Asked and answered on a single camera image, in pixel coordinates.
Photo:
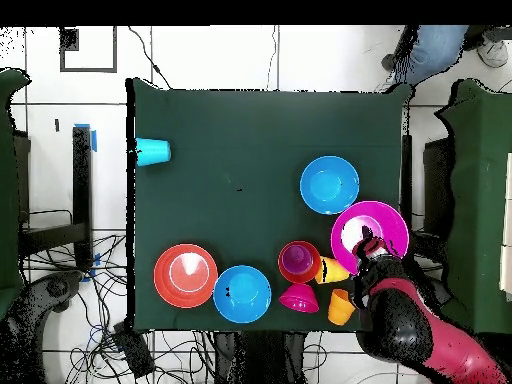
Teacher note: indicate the large pink bowl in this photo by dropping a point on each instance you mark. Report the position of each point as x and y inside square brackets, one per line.
[392, 220]

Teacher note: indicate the yellow cup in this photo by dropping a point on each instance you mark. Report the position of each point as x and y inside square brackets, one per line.
[336, 272]

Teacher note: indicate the blue bowl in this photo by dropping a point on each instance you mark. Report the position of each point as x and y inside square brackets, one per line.
[242, 294]
[329, 184]

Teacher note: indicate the orange cup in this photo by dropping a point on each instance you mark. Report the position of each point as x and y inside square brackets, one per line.
[340, 310]

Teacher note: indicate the purple cup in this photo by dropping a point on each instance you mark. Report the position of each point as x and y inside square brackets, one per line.
[296, 259]

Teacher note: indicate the small orange bowl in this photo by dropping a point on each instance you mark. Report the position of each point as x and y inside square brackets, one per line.
[296, 278]

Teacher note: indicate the small crimson bowl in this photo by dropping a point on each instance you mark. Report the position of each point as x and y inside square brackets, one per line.
[299, 300]

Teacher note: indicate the large orange bowl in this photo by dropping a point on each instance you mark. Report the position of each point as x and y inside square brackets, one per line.
[186, 276]

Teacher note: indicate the light blue cup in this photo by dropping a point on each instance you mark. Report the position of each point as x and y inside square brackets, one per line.
[154, 152]

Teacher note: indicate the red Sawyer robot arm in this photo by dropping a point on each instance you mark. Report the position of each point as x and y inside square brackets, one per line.
[452, 344]

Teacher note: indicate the black cabinet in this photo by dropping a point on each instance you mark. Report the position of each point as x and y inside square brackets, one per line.
[438, 184]

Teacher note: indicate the green cloth covered table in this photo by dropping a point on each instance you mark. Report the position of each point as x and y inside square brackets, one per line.
[8, 180]
[480, 200]

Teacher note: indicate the white panel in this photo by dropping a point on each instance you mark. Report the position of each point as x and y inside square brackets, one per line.
[508, 272]

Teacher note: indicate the dark green table cloth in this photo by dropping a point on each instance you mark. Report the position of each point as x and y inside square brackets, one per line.
[200, 180]

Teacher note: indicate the black chair leg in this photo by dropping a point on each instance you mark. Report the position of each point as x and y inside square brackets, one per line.
[400, 48]

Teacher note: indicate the person's leg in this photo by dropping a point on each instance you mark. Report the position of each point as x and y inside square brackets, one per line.
[436, 52]

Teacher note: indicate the black power adapter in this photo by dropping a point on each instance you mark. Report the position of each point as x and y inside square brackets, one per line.
[134, 352]

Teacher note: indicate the blue tape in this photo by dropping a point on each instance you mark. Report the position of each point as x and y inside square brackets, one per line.
[94, 140]

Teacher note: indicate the black stand post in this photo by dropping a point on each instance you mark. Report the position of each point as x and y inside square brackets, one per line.
[406, 168]

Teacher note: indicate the black stand frame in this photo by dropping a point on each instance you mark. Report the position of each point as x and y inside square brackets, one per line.
[82, 200]

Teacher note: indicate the black pedestal leg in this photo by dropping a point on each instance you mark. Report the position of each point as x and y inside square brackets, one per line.
[52, 290]

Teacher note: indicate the black square frame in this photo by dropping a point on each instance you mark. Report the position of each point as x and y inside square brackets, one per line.
[88, 70]

